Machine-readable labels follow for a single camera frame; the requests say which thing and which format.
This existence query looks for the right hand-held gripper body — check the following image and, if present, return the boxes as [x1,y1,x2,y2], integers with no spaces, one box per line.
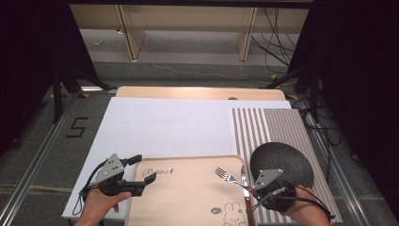
[253,169,296,214]

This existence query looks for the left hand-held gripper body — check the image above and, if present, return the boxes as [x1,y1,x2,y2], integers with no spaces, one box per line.
[90,153,146,198]

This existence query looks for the fork with wooden handle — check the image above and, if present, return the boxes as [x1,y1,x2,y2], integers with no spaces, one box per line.
[214,166,252,190]

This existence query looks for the dark round plate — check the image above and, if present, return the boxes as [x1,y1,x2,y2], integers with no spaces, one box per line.
[249,141,315,190]

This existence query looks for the beige tray with rabbit print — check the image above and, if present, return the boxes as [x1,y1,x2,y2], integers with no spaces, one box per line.
[124,154,259,226]

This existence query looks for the person's right hand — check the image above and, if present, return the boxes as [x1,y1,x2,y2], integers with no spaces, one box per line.
[283,185,331,221]

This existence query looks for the person's left hand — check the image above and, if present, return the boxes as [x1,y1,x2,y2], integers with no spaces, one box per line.
[74,187,133,225]

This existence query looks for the striped placemat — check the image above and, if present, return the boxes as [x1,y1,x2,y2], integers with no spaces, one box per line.
[231,107,343,225]

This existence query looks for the black metal stand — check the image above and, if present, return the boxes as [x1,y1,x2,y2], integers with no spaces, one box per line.
[259,64,322,123]
[51,64,119,124]

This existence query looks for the dark curtain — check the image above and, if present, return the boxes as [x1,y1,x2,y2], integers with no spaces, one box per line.
[287,0,399,218]
[0,0,102,155]

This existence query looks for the beige wooden shelf unit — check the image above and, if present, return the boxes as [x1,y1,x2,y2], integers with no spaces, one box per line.
[69,4,311,62]

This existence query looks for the left hand-held gripper cable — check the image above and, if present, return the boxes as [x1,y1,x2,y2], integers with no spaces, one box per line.
[72,159,109,218]

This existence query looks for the hand-held gripper cable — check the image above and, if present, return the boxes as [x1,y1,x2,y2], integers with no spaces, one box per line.
[72,159,109,218]
[251,186,337,221]

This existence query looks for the right hand-held gripper cable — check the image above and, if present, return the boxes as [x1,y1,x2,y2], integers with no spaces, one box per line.
[251,186,337,221]

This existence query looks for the metal floor rail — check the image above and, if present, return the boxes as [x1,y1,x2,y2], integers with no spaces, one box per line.
[0,92,80,226]
[300,105,371,226]

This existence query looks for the black floor cables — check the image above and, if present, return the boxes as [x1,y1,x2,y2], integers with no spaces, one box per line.
[295,96,343,184]

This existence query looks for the white cable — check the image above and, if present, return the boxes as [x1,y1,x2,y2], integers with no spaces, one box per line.
[119,29,271,86]

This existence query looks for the black cables bundle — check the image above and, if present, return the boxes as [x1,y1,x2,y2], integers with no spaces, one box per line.
[250,8,299,75]

